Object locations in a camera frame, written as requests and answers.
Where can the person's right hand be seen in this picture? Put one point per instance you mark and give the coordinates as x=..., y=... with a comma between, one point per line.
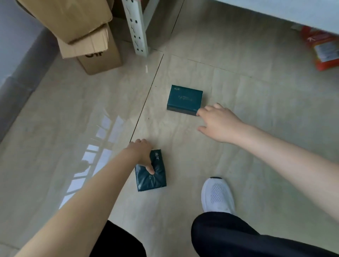
x=222, y=124

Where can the person's left hand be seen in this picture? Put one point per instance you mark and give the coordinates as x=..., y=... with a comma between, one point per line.
x=138, y=153

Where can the person's right thumb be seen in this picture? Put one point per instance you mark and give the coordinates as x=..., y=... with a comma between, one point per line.
x=204, y=129

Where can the person's left thumb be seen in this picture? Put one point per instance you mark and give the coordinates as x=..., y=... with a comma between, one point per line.
x=150, y=167

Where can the dark green soft tissue packet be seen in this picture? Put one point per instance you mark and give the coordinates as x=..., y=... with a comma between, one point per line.
x=151, y=176

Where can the person's left forearm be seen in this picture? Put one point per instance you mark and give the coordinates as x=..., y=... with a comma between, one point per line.
x=79, y=209

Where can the person's right forearm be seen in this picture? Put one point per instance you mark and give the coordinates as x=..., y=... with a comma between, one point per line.
x=288, y=166

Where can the dark green tissue box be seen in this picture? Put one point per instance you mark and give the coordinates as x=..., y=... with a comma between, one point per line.
x=184, y=99

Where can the white sneaker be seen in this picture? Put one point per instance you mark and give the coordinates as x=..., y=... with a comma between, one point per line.
x=217, y=196

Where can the person's black trouser leg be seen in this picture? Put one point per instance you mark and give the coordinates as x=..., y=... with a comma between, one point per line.
x=119, y=242
x=246, y=237

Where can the small brown cardboard box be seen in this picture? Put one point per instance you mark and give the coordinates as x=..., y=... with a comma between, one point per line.
x=92, y=51

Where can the red and white packet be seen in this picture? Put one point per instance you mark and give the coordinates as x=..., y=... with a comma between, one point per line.
x=321, y=50

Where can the white table edge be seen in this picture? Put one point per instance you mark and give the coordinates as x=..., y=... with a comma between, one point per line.
x=286, y=12

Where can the large brown cardboard box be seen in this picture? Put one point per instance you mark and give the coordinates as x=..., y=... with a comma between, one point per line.
x=68, y=17

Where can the white metal shelf post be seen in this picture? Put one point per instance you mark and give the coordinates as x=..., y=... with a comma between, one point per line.
x=137, y=25

